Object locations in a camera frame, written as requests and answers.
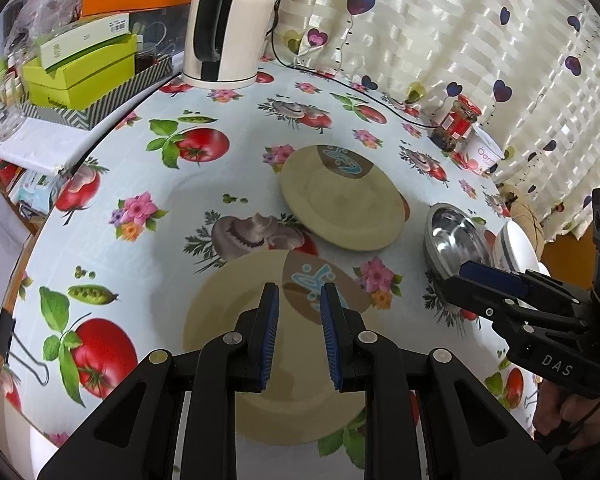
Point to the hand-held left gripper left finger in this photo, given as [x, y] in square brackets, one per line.
[270, 340]

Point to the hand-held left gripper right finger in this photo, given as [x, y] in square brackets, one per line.
[330, 340]

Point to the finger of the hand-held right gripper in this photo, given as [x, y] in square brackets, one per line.
[495, 277]
[475, 300]

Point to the white bowl blue striped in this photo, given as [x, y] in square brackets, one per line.
[517, 247]

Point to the stainless steel bowl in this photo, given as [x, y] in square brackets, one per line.
[455, 240]

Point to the beige plate blue pattern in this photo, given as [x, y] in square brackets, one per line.
[219, 310]
[340, 205]

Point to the person's right hand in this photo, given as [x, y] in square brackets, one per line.
[550, 410]

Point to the white yogurt tub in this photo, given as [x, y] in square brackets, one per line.
[482, 155]

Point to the glass jar red lid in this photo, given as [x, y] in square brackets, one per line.
[455, 125]

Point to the vegetable print tablecloth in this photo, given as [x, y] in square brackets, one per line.
[179, 210]

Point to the cream curtain heart print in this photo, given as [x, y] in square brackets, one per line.
[430, 35]

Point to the black binder clip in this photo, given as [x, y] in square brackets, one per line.
[2, 335]

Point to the black white striped box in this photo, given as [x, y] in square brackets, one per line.
[109, 105]

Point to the white electric kettle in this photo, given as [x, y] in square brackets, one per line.
[240, 35]

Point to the white cardboard box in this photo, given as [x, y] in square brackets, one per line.
[29, 145]

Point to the lime green box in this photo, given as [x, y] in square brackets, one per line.
[79, 85]

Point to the clear glass mug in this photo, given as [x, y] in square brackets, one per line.
[2, 115]

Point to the white and green box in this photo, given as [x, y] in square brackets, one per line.
[79, 40]

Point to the clear plastic bag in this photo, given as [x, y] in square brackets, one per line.
[44, 10]

